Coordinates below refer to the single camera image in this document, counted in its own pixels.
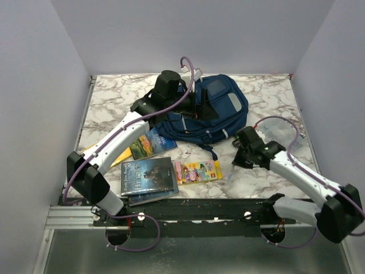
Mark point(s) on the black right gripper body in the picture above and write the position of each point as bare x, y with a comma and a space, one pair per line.
242, 158

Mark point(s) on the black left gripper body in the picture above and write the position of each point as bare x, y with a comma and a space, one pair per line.
185, 106

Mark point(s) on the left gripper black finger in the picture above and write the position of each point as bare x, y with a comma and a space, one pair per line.
194, 92
207, 112

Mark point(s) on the navy blue student backpack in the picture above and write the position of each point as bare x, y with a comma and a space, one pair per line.
229, 103

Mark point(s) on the clear blue pen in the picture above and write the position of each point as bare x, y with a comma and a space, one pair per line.
229, 178

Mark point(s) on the pink eraser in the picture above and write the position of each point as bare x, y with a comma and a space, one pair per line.
179, 172

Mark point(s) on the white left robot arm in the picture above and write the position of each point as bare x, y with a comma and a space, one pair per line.
173, 92

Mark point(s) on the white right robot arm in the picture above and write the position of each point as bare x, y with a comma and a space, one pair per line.
334, 210

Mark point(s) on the clear plastic organizer box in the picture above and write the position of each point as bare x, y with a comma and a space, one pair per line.
282, 132

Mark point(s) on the Animal Farm blue book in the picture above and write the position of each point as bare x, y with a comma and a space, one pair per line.
151, 144

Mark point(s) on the yellow crayon box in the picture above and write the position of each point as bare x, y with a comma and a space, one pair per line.
200, 172

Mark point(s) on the yellow notebook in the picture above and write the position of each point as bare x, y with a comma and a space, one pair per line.
123, 156

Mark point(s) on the Wuthering Heights dark book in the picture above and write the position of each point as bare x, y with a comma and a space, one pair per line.
146, 176

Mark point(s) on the dark book underneath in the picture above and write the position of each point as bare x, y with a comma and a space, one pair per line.
155, 196

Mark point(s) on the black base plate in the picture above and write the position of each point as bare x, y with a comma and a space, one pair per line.
175, 218

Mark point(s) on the aluminium rail frame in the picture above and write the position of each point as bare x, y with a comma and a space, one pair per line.
303, 251

